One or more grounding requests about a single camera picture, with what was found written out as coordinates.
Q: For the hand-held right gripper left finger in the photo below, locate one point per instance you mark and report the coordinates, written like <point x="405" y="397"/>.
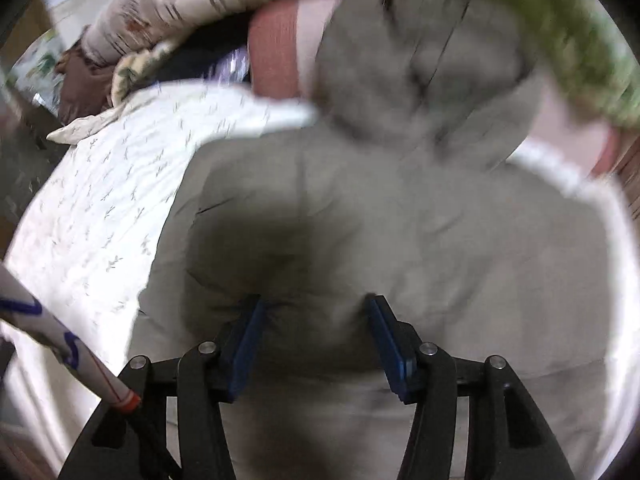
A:
<point x="246" y="347"/>

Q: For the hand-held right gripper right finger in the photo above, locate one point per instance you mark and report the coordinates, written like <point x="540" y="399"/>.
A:
<point x="392" y="352"/>

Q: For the grey hoodie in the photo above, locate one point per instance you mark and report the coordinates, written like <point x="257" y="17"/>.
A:
<point x="400" y="210"/>

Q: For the white leaf-print bed sheet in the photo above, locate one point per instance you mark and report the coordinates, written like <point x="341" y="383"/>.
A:
<point x="100" y="210"/>

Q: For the brown cloth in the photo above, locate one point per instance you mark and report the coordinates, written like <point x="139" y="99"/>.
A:
<point x="80" y="90"/>

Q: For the cream leaf-print cloth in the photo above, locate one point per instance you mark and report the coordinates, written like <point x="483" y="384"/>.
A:
<point x="134" y="67"/>

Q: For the dark cloth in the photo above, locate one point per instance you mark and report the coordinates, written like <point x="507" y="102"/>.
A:
<point x="200" y="55"/>

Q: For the pink pillow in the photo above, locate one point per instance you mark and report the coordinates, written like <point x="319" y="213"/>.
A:
<point x="275" y="50"/>

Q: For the beige striped blanket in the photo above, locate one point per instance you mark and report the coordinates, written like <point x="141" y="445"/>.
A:
<point x="200" y="0"/>

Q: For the green patterned blanket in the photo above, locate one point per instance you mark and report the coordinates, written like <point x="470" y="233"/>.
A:
<point x="560" y="20"/>

